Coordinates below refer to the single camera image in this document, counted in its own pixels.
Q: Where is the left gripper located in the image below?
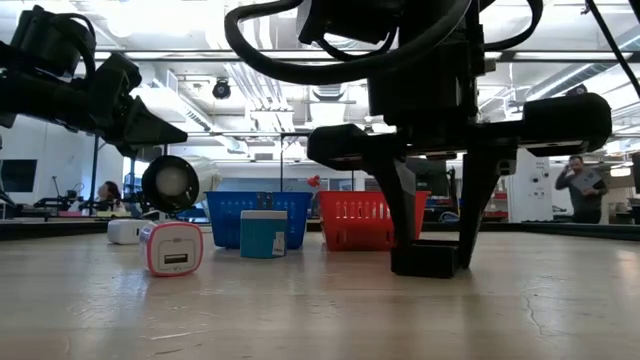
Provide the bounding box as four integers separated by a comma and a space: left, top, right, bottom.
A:
29, 52, 189, 159

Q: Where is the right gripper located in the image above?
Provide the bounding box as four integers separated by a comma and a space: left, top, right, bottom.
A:
306, 43, 614, 272

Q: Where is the black digital clock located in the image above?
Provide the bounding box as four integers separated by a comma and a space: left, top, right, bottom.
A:
390, 239, 462, 280

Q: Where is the red plastic basket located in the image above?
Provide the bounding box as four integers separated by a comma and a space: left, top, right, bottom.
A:
317, 190, 432, 253

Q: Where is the white charger block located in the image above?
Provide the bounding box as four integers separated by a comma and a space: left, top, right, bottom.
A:
106, 218, 154, 246

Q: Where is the blue plastic basket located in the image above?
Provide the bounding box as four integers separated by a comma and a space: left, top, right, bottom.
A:
204, 190, 315, 251

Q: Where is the pink and white charger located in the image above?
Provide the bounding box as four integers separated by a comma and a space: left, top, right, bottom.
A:
138, 221, 205, 278

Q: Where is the teal and white charger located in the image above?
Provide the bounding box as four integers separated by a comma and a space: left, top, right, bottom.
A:
239, 192, 289, 260

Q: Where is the black monitor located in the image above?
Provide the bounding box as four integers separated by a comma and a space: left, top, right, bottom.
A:
413, 158, 449, 197

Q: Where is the red storage shelf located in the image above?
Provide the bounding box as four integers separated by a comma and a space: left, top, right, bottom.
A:
487, 189, 509, 220

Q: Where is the person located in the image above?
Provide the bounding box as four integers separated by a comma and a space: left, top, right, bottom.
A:
554, 154, 610, 225
96, 180, 127, 214

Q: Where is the black overhead rig beam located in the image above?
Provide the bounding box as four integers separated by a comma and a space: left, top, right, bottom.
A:
94, 48, 640, 64

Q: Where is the grey tablet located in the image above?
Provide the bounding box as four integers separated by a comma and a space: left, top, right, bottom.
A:
571, 171, 603, 194

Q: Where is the black wall screen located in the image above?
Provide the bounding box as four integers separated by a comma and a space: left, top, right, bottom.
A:
0, 158, 39, 194

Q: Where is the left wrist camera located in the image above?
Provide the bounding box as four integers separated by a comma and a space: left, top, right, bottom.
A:
9, 4, 98, 77

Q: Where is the silver ventilation duct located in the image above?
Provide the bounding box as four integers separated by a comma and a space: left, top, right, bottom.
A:
298, 82, 369, 104

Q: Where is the black right camera cable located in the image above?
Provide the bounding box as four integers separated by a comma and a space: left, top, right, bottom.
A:
223, 0, 545, 87

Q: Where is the black aluminium table frame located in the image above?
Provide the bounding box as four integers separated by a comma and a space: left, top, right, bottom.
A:
0, 217, 640, 242

